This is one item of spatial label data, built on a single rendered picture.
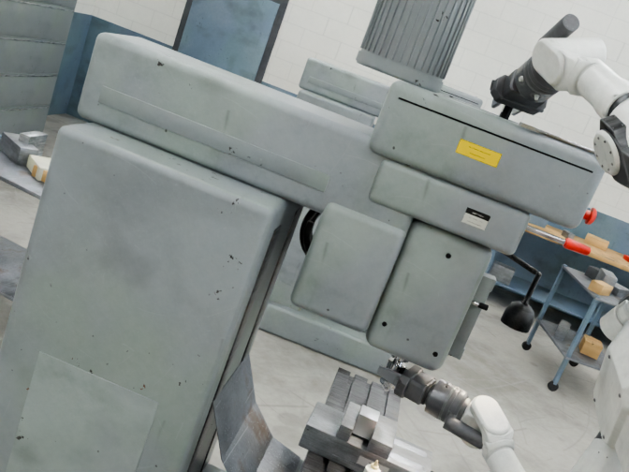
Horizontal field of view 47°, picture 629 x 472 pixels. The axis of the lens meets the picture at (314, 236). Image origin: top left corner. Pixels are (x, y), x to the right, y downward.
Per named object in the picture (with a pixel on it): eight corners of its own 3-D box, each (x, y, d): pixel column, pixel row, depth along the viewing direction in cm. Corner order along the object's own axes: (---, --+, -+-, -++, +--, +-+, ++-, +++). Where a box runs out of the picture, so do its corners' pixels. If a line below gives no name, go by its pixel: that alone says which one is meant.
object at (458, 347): (460, 354, 173) (495, 275, 168) (460, 360, 169) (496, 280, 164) (444, 347, 174) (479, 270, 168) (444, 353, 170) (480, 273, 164)
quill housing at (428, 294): (440, 346, 182) (490, 231, 174) (439, 378, 162) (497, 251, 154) (370, 317, 184) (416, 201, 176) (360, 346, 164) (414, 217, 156)
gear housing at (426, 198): (504, 235, 176) (520, 197, 173) (513, 258, 152) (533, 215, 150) (375, 184, 179) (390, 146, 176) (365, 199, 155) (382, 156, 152)
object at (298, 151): (406, 227, 178) (437, 152, 173) (402, 247, 157) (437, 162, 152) (115, 110, 185) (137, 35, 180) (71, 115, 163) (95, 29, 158)
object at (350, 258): (374, 304, 185) (413, 212, 178) (364, 337, 162) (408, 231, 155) (306, 276, 187) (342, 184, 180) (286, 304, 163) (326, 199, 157)
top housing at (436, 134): (559, 212, 173) (588, 148, 169) (578, 234, 148) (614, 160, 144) (375, 140, 177) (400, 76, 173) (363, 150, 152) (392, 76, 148)
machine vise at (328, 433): (423, 472, 203) (438, 439, 200) (419, 501, 189) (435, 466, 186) (309, 420, 207) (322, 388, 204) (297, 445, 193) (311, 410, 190)
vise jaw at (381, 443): (393, 434, 203) (398, 421, 202) (387, 460, 188) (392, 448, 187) (373, 425, 203) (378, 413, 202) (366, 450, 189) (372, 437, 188)
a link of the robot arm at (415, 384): (419, 356, 178) (463, 379, 174) (405, 390, 181) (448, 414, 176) (402, 368, 167) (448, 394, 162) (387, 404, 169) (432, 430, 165)
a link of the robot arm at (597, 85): (564, 73, 125) (624, 131, 111) (620, 54, 125) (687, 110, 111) (564, 124, 132) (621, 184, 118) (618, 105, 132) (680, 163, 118)
